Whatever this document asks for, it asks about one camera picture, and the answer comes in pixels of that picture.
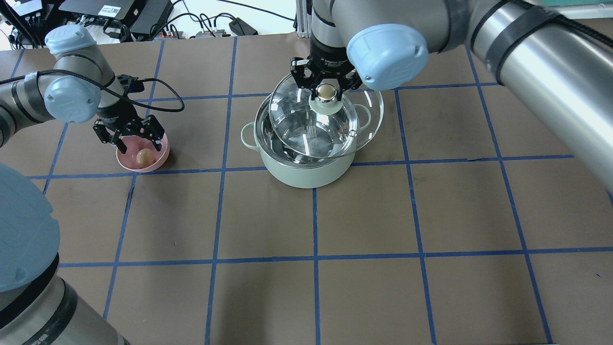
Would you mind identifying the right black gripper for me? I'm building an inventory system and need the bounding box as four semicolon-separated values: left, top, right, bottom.
290;41;362;101

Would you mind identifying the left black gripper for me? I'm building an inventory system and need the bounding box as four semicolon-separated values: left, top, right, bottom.
93;103;166;154

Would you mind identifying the brown egg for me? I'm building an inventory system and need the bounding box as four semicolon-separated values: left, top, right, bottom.
136;148;156;170

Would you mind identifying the glass pot lid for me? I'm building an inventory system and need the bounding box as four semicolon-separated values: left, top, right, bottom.
268;76;385;159

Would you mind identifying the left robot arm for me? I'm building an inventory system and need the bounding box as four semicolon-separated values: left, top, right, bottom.
0;24;167;345

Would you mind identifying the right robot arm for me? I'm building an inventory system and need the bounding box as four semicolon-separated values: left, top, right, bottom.
290;0;613;190

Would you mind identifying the pale green steel pot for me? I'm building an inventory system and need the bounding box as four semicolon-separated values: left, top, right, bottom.
240;94;355;189

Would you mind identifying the pink bowl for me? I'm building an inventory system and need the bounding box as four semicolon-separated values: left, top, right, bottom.
115;135;170;173

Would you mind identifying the black power adapter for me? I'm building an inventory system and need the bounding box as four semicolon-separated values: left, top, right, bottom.
228;17;259;36

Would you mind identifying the black red computer box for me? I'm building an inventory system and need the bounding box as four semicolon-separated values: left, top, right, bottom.
59;0;173;41

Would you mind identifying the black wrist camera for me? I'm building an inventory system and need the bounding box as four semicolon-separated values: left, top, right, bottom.
116;74;145;96

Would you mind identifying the aluminium frame post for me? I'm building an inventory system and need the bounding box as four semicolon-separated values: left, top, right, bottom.
294;0;312;38

